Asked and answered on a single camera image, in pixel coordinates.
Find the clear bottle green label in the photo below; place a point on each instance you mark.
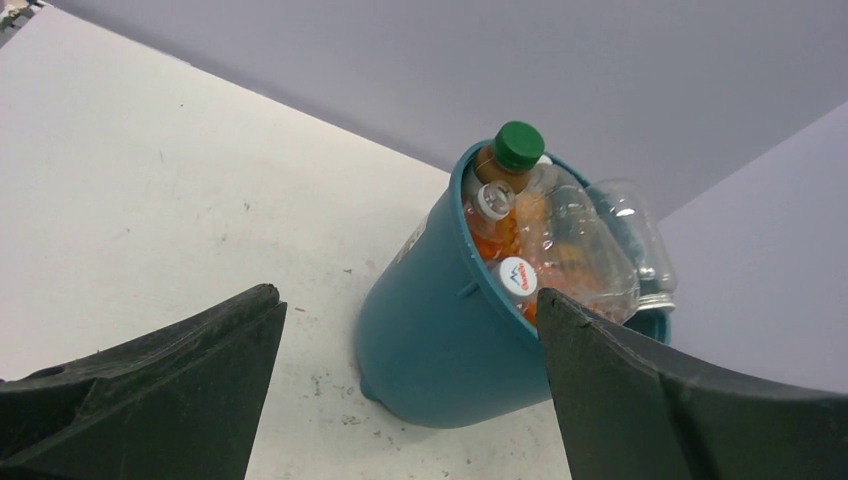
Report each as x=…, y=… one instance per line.
x=510, y=156

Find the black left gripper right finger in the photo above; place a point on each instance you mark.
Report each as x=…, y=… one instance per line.
x=631, y=407

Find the crushed clear blue bottle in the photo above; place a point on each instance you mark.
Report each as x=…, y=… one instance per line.
x=518, y=280

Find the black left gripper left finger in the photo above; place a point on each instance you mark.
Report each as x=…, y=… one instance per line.
x=181, y=402

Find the teal plastic bin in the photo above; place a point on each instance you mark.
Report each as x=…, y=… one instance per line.
x=437, y=341

